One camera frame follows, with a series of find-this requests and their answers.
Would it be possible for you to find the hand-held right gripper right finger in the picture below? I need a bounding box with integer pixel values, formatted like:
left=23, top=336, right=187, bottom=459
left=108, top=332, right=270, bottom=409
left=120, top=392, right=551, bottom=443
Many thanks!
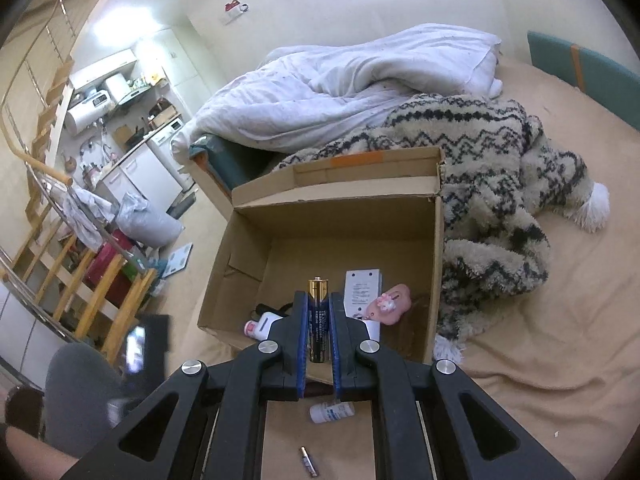
left=330, top=291, right=576, bottom=480

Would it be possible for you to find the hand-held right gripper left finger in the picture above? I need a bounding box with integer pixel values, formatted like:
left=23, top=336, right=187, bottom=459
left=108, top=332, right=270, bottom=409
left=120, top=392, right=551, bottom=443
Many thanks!
left=62, top=290, right=308, bottom=480

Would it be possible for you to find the gold and blue battery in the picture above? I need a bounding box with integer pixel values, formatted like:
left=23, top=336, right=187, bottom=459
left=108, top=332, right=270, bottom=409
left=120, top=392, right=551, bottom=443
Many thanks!
left=306, top=277, right=332, bottom=364

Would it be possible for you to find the cardboard box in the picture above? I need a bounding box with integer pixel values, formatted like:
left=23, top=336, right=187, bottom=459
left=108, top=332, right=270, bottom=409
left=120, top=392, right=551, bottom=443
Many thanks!
left=197, top=146, right=446, bottom=480

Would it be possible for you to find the person's left forearm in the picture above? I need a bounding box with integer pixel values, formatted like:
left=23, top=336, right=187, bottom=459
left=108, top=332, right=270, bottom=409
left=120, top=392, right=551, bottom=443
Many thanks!
left=4, top=425, right=78, bottom=480

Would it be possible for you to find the white tube with pink cap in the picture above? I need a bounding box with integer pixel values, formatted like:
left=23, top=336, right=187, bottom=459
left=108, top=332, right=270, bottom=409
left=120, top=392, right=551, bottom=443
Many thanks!
left=243, top=311, right=287, bottom=339

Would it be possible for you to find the small white labelled bottle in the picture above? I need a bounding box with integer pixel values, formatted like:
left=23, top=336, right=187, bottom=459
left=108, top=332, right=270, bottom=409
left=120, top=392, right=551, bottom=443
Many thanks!
left=309, top=401, right=356, bottom=424

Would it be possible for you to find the white flat power adapter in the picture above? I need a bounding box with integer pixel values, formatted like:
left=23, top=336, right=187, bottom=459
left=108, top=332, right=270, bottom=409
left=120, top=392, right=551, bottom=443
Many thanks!
left=344, top=269, right=384, bottom=342

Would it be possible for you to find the pink cartoon case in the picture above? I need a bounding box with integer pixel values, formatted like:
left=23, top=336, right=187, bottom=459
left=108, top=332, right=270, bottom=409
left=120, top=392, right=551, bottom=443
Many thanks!
left=366, top=284, right=412, bottom=324

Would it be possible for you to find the wooden stair railing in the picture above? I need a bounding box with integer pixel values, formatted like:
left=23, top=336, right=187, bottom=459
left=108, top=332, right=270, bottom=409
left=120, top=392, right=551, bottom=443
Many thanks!
left=0, top=105, right=158, bottom=357

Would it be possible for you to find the person's grey trouser leg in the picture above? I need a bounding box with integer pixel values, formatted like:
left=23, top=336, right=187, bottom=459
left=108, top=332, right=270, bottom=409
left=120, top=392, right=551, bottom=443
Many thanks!
left=45, top=342, right=147, bottom=461

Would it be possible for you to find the red bag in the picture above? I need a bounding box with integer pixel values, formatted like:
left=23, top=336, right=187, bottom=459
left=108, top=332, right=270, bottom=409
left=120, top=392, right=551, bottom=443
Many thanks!
left=82, top=242, right=137, bottom=307

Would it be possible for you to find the bathroom scale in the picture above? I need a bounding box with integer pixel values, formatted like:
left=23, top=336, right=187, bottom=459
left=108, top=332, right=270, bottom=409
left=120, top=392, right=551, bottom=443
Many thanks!
left=161, top=242, right=194, bottom=279

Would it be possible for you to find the thin small battery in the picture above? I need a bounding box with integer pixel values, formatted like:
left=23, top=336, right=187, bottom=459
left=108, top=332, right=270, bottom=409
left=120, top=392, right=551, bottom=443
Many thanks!
left=298, top=447, right=319, bottom=479

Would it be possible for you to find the white plastic bag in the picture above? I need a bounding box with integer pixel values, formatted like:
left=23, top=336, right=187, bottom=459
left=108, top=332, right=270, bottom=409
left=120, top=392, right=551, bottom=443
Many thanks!
left=116, top=192, right=186, bottom=249

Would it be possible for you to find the white hanging cloth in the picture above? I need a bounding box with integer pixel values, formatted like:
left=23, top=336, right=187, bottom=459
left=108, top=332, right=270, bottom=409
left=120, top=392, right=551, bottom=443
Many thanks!
left=72, top=187, right=117, bottom=252

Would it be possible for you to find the white kitchen cabinet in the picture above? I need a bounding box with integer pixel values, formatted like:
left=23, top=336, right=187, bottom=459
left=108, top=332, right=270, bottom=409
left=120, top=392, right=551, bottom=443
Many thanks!
left=97, top=130, right=186, bottom=211

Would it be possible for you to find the teal mattress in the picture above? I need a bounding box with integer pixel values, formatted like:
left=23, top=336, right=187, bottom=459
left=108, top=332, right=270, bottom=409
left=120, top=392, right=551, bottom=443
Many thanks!
left=189, top=132, right=281, bottom=193

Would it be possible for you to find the beige bed sheet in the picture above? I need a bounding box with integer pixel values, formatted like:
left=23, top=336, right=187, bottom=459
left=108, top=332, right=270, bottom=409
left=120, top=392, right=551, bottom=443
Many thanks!
left=440, top=55, right=640, bottom=480

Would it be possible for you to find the cream black patterned fleece blanket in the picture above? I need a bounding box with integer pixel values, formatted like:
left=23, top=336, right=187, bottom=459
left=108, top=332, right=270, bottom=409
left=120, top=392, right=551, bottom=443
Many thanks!
left=272, top=92, right=611, bottom=361

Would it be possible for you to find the white water heater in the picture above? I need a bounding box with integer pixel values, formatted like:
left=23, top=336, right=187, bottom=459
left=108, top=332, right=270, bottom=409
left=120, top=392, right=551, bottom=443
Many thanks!
left=65, top=102, right=107, bottom=137

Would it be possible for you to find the white duvet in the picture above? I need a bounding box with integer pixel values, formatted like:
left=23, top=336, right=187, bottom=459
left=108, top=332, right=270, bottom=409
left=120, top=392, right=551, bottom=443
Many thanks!
left=170, top=22, right=503, bottom=158

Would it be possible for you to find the white round appliance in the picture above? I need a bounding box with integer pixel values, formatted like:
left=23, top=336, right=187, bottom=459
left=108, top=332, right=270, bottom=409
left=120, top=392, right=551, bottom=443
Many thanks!
left=104, top=74, right=132, bottom=107

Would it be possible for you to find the teal cushion with orange stripe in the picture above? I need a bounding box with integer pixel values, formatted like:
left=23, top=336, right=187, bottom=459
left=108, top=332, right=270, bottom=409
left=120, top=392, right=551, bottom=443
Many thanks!
left=527, top=30, right=640, bottom=133

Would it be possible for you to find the wooden bed frame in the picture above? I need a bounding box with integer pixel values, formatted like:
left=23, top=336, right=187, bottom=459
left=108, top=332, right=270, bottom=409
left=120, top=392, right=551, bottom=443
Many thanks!
left=190, top=156, right=236, bottom=218

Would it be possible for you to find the wall hook with red item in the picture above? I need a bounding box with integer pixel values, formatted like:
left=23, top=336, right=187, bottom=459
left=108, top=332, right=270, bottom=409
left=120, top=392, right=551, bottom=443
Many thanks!
left=223, top=0, right=249, bottom=25

